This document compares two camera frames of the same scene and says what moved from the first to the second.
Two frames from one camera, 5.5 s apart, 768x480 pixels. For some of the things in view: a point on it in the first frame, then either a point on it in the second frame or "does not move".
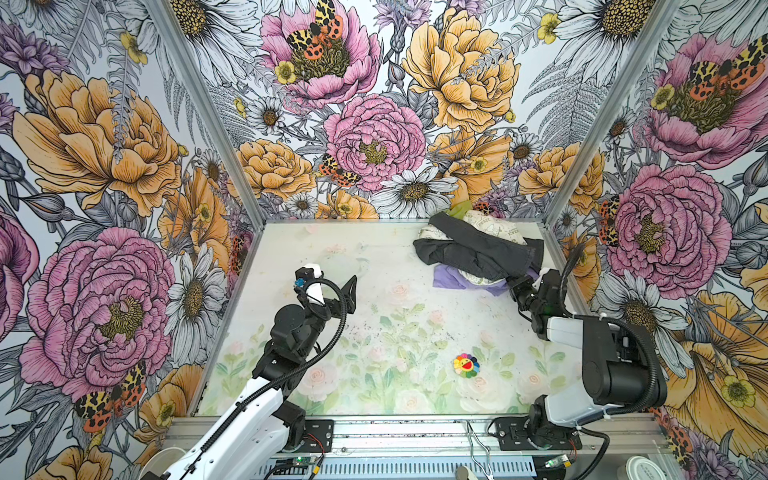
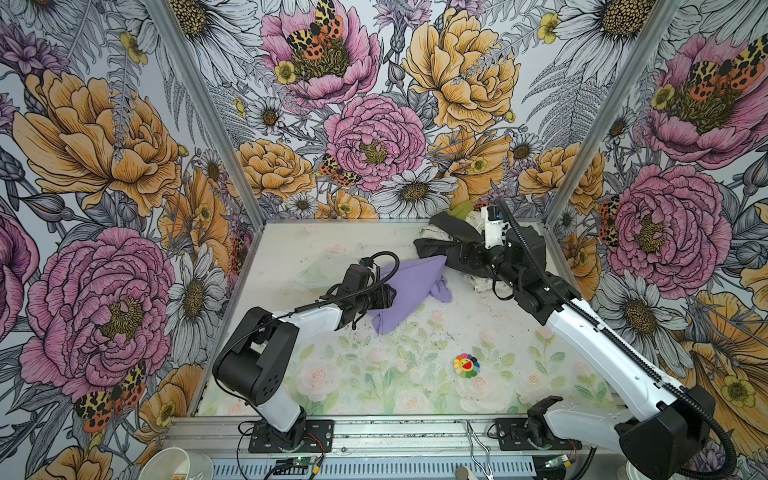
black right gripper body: x=525 y=295 → x=495 y=259
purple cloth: x=445 y=277 → x=412 y=283
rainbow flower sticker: x=466 y=365 does not move
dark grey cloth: x=473 y=253 does not move
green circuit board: x=305 y=461 does not move
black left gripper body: x=320 y=314 → x=373 y=299
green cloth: x=459 y=210 does not move
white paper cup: x=162 y=460 does not move
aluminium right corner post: x=607 y=120 does not move
